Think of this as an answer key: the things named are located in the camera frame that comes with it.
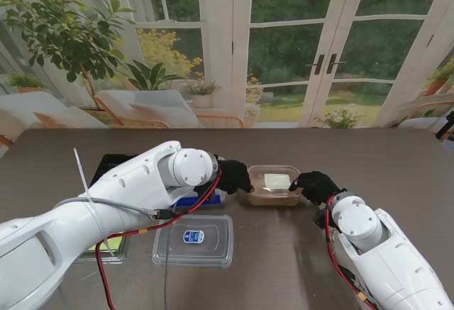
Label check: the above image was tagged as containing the black plastic food tray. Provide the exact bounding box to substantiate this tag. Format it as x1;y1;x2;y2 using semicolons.
90;153;140;187

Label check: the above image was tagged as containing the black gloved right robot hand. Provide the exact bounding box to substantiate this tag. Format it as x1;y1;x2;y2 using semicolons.
288;170;347;206

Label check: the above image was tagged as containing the brown kraft paper bowl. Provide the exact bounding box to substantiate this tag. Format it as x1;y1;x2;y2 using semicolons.
238;166;304;207

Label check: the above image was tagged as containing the clear lid with blue sticker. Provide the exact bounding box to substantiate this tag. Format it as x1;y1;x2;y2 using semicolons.
151;214;234;269

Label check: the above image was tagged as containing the black tripod stand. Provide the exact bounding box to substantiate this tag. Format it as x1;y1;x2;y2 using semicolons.
435;111;454;140

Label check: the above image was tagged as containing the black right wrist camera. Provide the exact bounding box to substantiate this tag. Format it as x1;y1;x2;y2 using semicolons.
312;206;329;231

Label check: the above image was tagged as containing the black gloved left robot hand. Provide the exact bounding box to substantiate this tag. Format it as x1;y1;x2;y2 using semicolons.
216;159;255;195

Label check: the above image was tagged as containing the red left arm cable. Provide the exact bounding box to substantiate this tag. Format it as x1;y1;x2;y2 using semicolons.
95;170;223;310

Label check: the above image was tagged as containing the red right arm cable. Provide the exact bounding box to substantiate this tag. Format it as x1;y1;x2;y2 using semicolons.
324;194;379;310

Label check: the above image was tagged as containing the clear lid with white label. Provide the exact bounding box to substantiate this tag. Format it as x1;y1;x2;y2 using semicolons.
246;164;302;198

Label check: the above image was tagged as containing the clear container with blue clips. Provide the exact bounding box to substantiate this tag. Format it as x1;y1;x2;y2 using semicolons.
170;187;228;209

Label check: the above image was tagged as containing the grey cable with black plug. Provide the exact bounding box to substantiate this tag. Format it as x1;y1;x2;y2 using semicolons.
52;196;178;310

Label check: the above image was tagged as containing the white cable tie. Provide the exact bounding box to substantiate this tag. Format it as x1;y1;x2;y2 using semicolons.
73;148;116;258

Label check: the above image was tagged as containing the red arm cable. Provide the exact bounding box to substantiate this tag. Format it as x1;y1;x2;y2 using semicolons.
95;170;223;310
324;194;379;310

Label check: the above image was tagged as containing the clear lid with green sheet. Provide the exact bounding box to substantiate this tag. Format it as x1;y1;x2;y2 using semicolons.
76;233;129;263

